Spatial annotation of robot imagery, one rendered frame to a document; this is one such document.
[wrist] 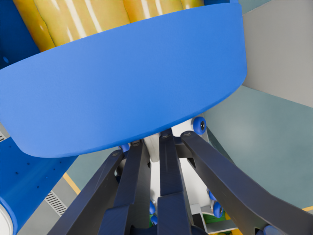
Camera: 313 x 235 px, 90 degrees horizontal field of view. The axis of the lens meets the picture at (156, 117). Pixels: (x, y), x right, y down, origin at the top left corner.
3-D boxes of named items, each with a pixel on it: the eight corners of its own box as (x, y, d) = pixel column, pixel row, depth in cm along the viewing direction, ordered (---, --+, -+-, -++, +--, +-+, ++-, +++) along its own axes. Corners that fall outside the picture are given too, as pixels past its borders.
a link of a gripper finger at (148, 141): (159, 162, 15) (152, 163, 15) (158, 130, 21) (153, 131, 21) (150, 134, 14) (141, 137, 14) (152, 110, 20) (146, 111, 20)
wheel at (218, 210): (218, 211, 46) (211, 209, 47) (220, 222, 48) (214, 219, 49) (222, 199, 49) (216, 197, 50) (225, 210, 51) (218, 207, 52)
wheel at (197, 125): (207, 134, 40) (200, 134, 41) (207, 117, 40) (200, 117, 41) (199, 134, 36) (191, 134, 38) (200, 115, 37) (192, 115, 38)
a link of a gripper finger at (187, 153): (160, 150, 12) (197, 140, 12) (159, 124, 17) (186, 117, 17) (165, 165, 13) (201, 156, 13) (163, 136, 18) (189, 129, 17)
